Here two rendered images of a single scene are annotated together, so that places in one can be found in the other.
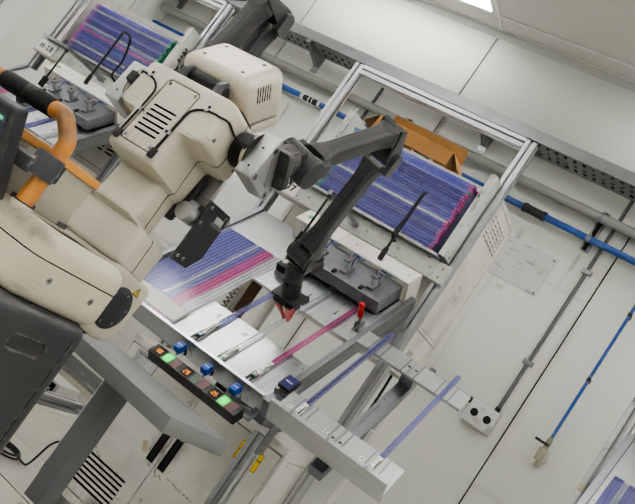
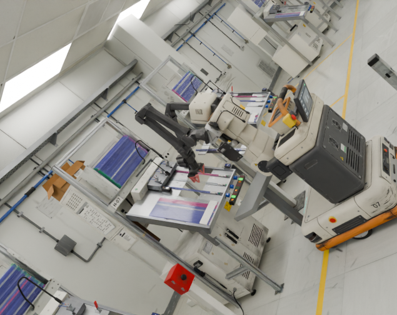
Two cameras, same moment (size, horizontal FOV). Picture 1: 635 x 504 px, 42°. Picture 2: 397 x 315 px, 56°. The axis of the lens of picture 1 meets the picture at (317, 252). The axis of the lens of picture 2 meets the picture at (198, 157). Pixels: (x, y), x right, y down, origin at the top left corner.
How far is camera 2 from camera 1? 3.36 m
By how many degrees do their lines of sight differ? 76
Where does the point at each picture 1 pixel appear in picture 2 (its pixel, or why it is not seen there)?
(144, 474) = (241, 244)
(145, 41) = (6, 285)
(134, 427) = not seen: hidden behind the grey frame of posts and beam
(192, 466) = (234, 225)
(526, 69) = not seen: outside the picture
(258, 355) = (216, 180)
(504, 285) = (60, 211)
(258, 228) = (142, 209)
